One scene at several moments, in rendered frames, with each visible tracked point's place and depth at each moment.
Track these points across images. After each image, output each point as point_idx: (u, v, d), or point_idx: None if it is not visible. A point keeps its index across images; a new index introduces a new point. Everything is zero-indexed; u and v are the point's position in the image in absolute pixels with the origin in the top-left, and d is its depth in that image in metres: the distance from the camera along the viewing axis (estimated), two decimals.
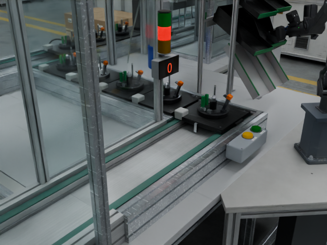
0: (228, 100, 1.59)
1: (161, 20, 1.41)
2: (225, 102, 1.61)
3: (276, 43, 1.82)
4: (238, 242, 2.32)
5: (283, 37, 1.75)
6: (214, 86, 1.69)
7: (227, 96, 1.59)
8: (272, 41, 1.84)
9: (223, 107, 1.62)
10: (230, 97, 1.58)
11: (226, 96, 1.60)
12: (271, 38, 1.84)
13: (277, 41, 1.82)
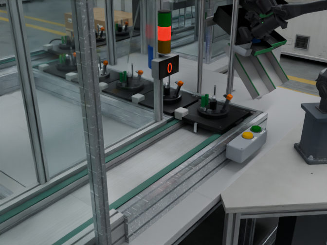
0: (228, 100, 1.59)
1: (161, 20, 1.41)
2: (225, 102, 1.61)
3: (243, 54, 1.60)
4: (238, 242, 2.32)
5: (250, 39, 1.53)
6: (214, 86, 1.69)
7: (227, 96, 1.59)
8: (238, 53, 1.61)
9: (223, 107, 1.62)
10: (230, 97, 1.58)
11: (226, 96, 1.60)
12: (236, 50, 1.61)
13: (243, 51, 1.59)
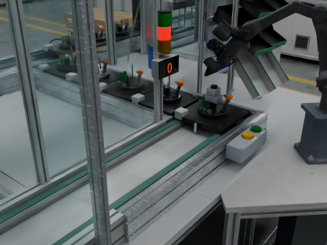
0: (228, 100, 1.59)
1: (161, 20, 1.41)
2: (225, 102, 1.61)
3: (214, 101, 1.62)
4: (238, 242, 2.32)
5: (217, 68, 1.51)
6: None
7: (227, 96, 1.59)
8: (210, 102, 1.64)
9: (223, 107, 1.62)
10: (230, 97, 1.58)
11: (226, 96, 1.60)
12: (208, 99, 1.64)
13: (214, 99, 1.62)
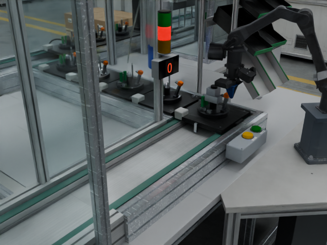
0: (226, 98, 1.60)
1: (161, 20, 1.41)
2: (223, 101, 1.61)
3: (214, 101, 1.62)
4: (238, 242, 2.32)
5: None
6: None
7: (224, 95, 1.59)
8: (210, 102, 1.64)
9: (223, 107, 1.62)
10: (227, 95, 1.58)
11: (223, 95, 1.61)
12: (208, 99, 1.64)
13: (214, 99, 1.62)
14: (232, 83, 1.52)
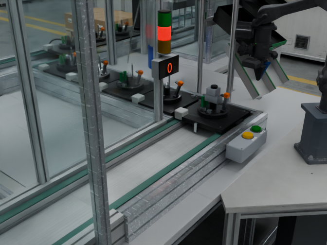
0: (226, 98, 1.60)
1: (161, 20, 1.41)
2: (223, 101, 1.61)
3: (214, 101, 1.62)
4: (238, 242, 2.32)
5: (263, 61, 1.44)
6: None
7: (224, 95, 1.59)
8: (210, 102, 1.64)
9: (223, 107, 1.62)
10: (227, 95, 1.58)
11: (223, 95, 1.61)
12: (208, 99, 1.64)
13: (214, 99, 1.62)
14: None
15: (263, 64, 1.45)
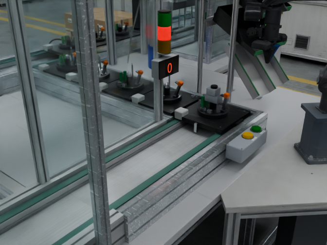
0: (226, 98, 1.60)
1: (161, 20, 1.41)
2: (223, 101, 1.61)
3: (214, 101, 1.62)
4: (238, 242, 2.32)
5: (272, 43, 1.42)
6: None
7: (224, 95, 1.59)
8: (210, 102, 1.64)
9: (223, 107, 1.62)
10: (227, 95, 1.58)
11: (223, 95, 1.61)
12: (208, 99, 1.64)
13: (214, 99, 1.62)
14: None
15: (272, 46, 1.43)
